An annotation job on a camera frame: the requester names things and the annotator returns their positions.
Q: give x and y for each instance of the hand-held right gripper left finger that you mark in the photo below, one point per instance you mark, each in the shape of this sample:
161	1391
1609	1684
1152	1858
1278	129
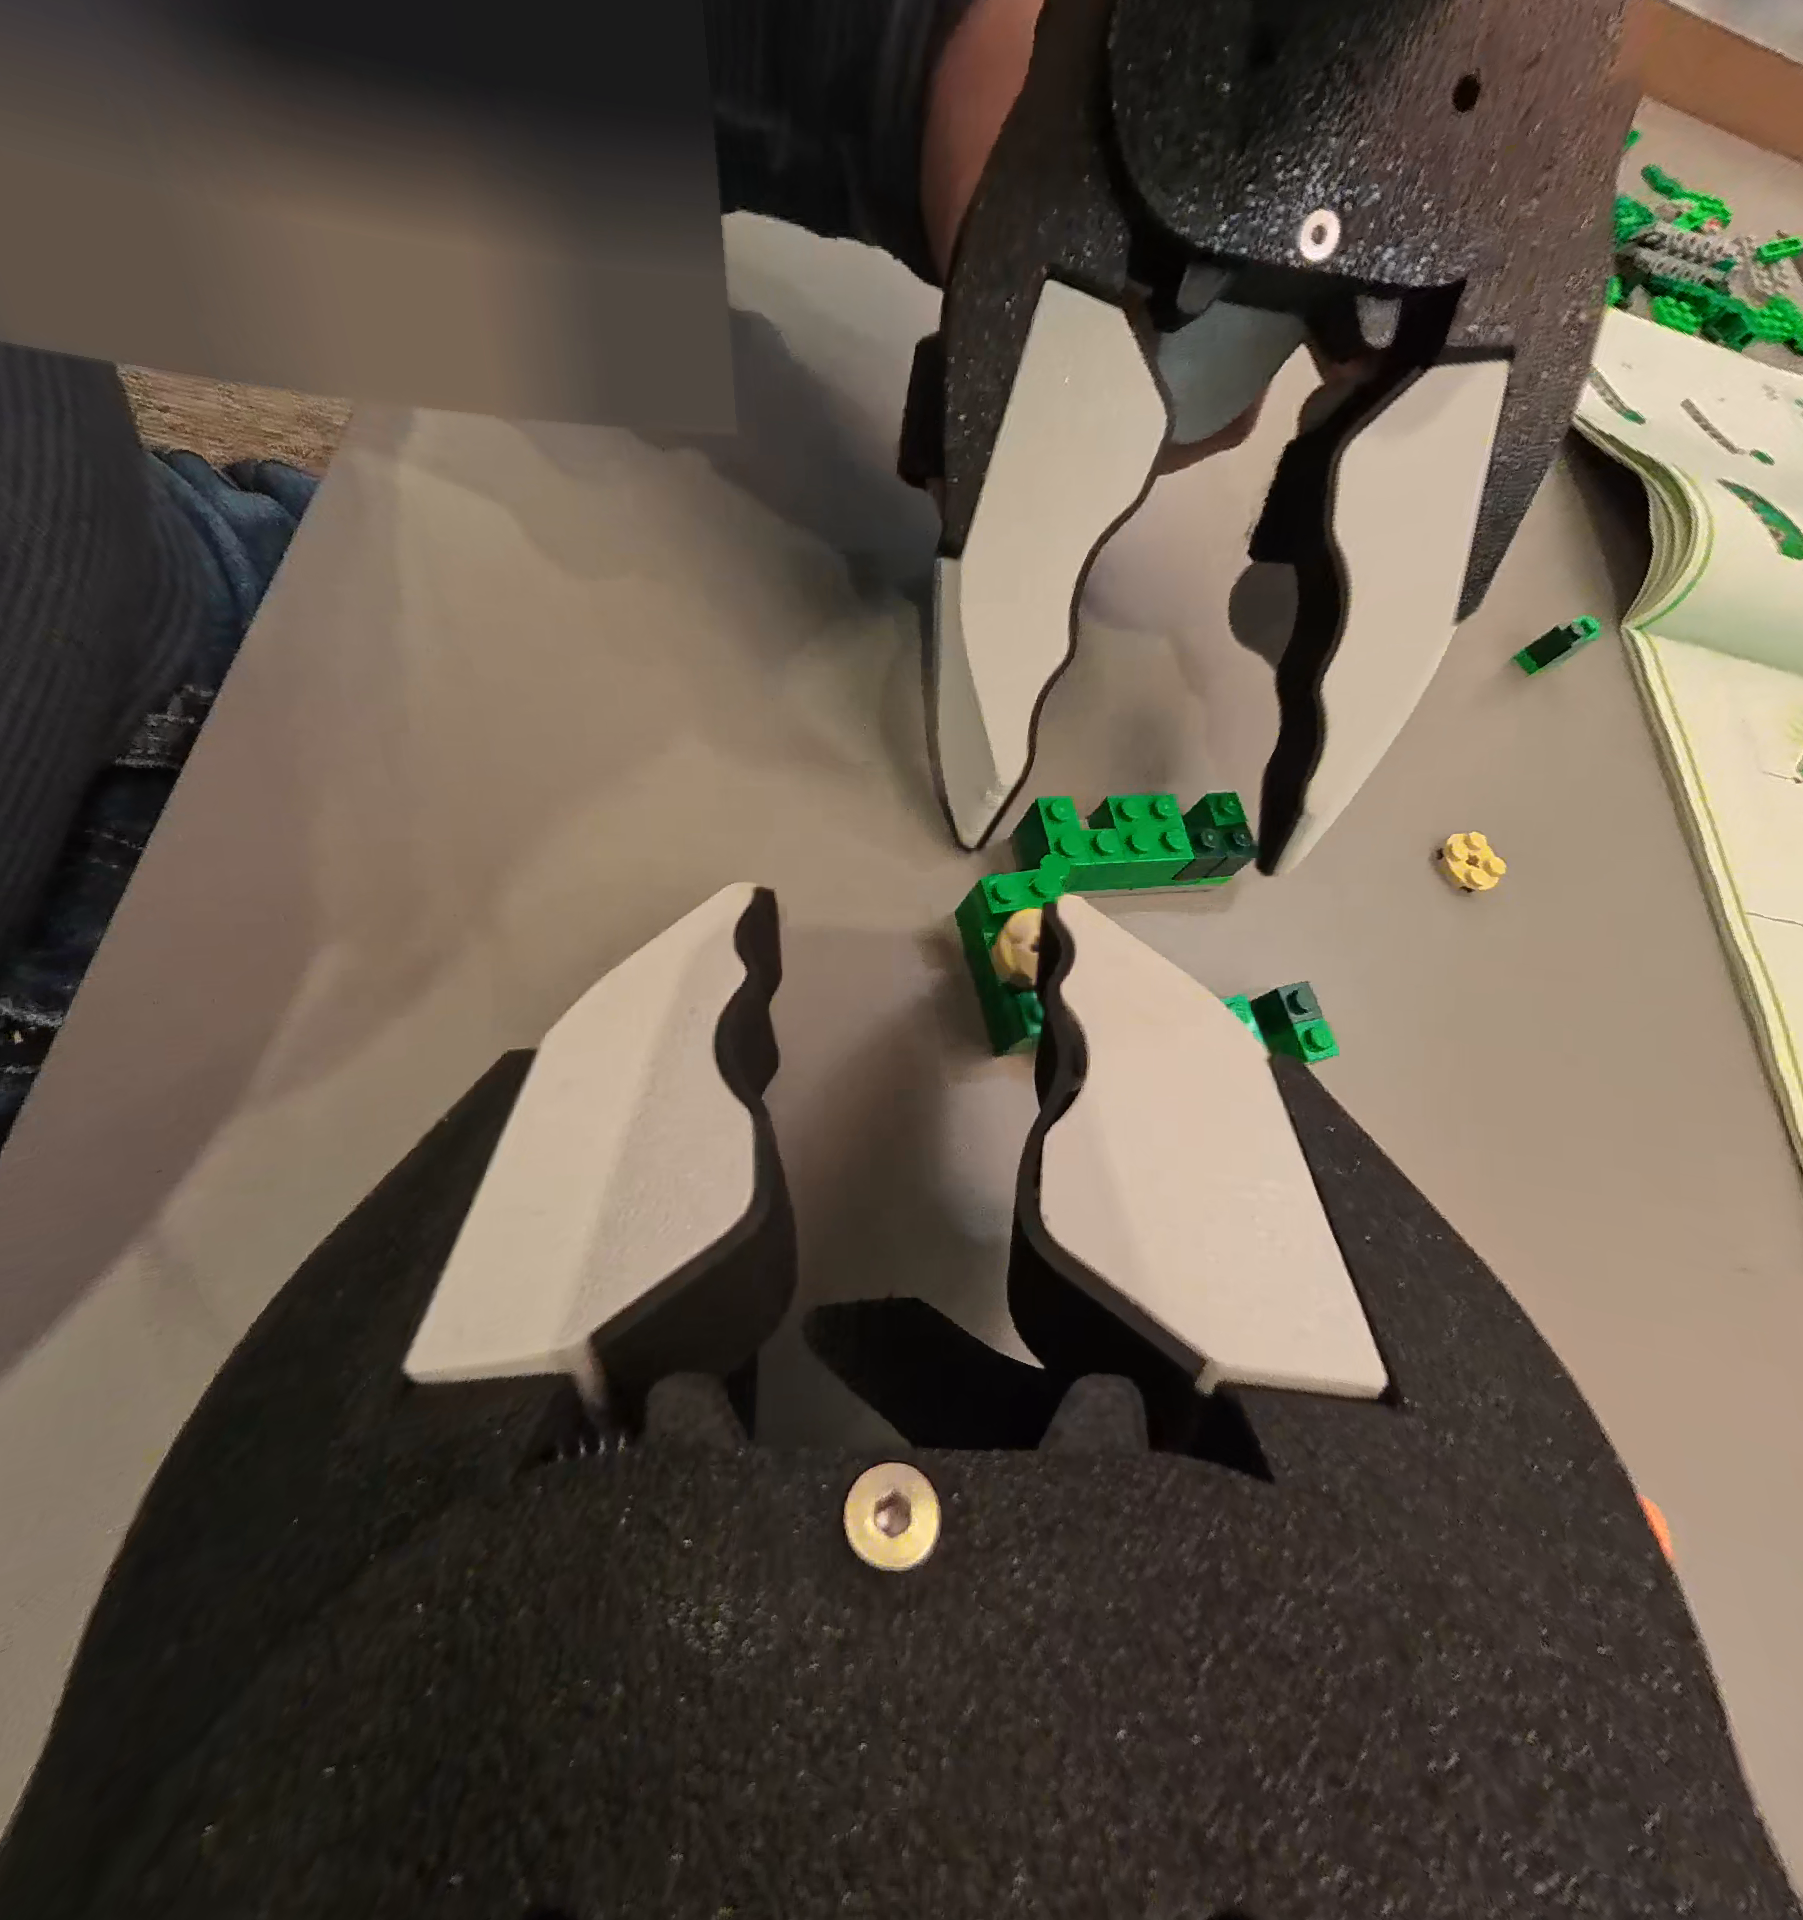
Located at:
614	1171

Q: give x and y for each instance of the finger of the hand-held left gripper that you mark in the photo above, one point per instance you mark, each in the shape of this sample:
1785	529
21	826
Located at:
1405	569
1037	525

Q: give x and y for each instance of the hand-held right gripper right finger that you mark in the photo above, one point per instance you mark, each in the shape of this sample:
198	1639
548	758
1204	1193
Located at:
1201	1199

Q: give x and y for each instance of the green toy brick assembly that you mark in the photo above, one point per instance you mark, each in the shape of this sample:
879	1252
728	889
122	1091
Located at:
1126	839

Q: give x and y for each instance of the person's left forearm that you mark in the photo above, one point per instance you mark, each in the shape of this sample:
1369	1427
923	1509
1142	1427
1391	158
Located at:
842	120

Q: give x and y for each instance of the small green toy brick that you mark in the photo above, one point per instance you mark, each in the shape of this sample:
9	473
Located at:
1558	643

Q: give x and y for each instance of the tan round toy brick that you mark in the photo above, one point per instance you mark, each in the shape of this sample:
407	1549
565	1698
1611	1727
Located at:
1471	861

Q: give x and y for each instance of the toy brick instruction booklet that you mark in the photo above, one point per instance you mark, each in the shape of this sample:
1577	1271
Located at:
1740	630

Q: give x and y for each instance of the pile of green toy bricks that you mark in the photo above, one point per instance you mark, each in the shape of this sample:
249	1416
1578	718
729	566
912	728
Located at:
1695	285

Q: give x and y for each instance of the person's blue jeans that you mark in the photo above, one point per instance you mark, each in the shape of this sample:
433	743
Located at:
121	839

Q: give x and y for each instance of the person's dark striped sweater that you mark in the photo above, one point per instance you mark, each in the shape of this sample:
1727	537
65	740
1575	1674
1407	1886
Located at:
45	630

